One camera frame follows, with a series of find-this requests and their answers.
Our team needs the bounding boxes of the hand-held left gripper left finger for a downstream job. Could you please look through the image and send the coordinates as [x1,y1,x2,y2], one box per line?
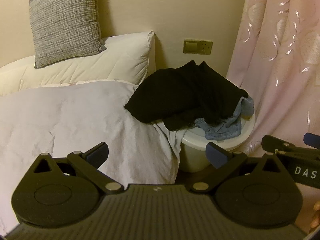
[34,142,124,194]

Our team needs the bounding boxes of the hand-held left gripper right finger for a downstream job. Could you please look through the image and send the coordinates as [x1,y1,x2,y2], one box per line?
[192,142,285,195]

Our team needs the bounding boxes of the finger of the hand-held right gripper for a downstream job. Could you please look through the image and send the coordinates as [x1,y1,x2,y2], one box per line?
[304,132,320,150]
[261,134,298,156]

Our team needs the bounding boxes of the white plastic basin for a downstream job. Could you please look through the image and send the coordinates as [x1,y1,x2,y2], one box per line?
[176,112,257,173]

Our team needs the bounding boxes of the black knit garment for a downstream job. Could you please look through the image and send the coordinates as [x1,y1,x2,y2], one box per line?
[124,60,249,132]

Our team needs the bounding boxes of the person's right hand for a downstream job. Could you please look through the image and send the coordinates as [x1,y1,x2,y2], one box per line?
[309,200,320,230]

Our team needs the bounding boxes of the blue denim jeans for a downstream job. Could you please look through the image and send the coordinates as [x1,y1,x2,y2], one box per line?
[195,96,255,141]

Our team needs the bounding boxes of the pale lilac duvet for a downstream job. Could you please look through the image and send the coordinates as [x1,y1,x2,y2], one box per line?
[0,79,185,230]

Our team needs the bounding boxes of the pink patterned curtain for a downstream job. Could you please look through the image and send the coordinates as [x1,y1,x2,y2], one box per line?
[226,0,320,155]

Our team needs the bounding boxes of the white bed pillow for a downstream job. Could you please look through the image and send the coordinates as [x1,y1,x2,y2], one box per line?
[0,31,155,97]

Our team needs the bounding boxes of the grey woven cushion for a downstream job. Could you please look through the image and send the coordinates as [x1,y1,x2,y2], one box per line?
[29,0,107,70]

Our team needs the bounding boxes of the gold wall socket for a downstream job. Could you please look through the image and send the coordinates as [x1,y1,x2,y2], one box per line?
[199,40,213,55]

